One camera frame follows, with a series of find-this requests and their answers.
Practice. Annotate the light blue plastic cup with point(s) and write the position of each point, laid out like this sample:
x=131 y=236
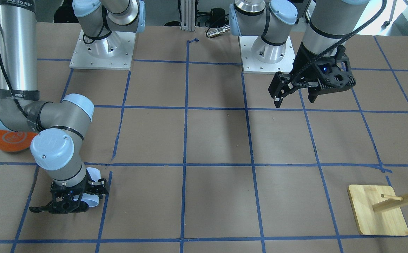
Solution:
x=90 y=197

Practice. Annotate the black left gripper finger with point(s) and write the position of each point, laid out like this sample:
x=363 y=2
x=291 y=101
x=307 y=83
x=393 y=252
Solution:
x=280 y=87
x=314 y=93

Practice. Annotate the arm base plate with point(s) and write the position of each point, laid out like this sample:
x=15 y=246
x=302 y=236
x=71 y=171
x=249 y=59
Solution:
x=112 y=53
x=259 y=57

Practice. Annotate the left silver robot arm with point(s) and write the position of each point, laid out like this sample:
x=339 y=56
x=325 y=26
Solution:
x=332 y=23

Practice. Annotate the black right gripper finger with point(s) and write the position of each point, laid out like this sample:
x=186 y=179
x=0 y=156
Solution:
x=41 y=209

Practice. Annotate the wooden cup rack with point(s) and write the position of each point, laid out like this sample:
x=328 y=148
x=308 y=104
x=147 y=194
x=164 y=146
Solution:
x=377 y=210

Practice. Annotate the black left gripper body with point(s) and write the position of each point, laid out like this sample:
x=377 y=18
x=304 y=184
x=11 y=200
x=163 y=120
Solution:
x=301 y=63

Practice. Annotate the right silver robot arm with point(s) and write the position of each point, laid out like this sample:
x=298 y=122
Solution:
x=60 y=127

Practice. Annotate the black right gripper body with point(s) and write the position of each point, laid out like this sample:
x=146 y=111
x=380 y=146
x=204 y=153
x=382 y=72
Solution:
x=99 y=186

